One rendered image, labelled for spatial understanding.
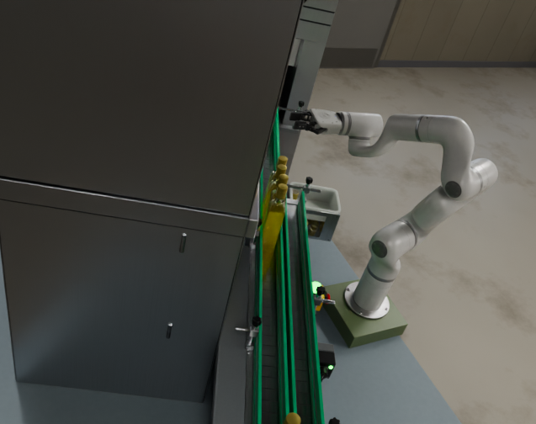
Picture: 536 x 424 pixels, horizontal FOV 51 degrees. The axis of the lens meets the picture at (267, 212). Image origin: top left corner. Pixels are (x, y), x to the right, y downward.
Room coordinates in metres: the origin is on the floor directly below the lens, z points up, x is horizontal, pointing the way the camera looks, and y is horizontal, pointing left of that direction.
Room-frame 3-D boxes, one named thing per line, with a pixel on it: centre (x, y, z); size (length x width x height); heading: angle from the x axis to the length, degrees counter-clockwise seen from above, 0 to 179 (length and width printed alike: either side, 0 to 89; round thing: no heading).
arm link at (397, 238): (1.62, -0.47, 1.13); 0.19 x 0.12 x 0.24; 142
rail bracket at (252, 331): (1.09, -0.03, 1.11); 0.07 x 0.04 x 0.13; 100
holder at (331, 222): (2.00, -0.16, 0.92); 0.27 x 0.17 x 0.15; 100
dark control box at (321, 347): (1.19, -0.29, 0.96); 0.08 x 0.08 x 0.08; 10
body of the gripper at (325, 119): (1.78, -0.11, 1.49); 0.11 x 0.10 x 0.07; 113
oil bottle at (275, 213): (1.56, -0.03, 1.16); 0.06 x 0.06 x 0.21; 10
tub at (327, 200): (2.01, -0.18, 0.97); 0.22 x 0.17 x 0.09; 100
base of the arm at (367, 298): (1.66, -0.48, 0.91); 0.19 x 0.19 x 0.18
